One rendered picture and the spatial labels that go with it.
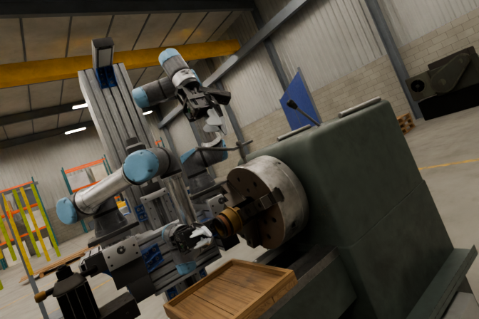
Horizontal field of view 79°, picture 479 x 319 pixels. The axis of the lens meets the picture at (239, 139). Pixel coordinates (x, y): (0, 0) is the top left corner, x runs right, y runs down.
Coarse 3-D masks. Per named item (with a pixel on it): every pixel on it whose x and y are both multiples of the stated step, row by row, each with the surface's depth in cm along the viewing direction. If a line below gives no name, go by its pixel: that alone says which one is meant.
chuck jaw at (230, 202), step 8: (224, 184) 109; (232, 184) 110; (224, 192) 109; (232, 192) 106; (240, 192) 107; (224, 200) 106; (232, 200) 103; (240, 200) 104; (248, 200) 107; (224, 208) 103; (240, 208) 105
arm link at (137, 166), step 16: (128, 160) 108; (144, 160) 107; (160, 160) 113; (112, 176) 115; (128, 176) 108; (144, 176) 107; (80, 192) 122; (96, 192) 117; (112, 192) 116; (64, 208) 120; (80, 208) 119; (96, 208) 125
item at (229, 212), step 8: (232, 208) 97; (216, 216) 96; (224, 216) 95; (232, 216) 95; (216, 224) 98; (224, 224) 93; (232, 224) 94; (240, 224) 96; (224, 232) 97; (232, 232) 95
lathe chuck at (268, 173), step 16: (256, 160) 105; (240, 176) 103; (256, 176) 96; (272, 176) 96; (256, 192) 99; (288, 192) 94; (272, 208) 94; (288, 208) 93; (272, 224) 97; (288, 224) 93; (272, 240) 100
